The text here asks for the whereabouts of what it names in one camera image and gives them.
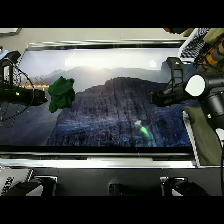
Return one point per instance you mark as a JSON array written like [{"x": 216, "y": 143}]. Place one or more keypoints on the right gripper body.
[{"x": 168, "y": 97}]

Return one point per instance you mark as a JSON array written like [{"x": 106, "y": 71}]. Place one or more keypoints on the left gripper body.
[{"x": 36, "y": 96}]

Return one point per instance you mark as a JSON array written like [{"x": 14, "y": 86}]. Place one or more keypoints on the green T-shirt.
[{"x": 62, "y": 94}]

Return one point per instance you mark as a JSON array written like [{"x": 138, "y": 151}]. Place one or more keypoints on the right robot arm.
[{"x": 213, "y": 103}]

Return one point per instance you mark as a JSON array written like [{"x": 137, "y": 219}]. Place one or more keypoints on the heap of clothes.
[{"x": 213, "y": 50}]

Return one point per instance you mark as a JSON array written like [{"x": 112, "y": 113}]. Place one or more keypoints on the white mesh basket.
[{"x": 193, "y": 43}]

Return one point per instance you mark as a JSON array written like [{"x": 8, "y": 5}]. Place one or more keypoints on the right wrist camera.
[{"x": 175, "y": 70}]

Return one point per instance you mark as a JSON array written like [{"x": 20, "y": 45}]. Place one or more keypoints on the silver frame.
[{"x": 100, "y": 162}]

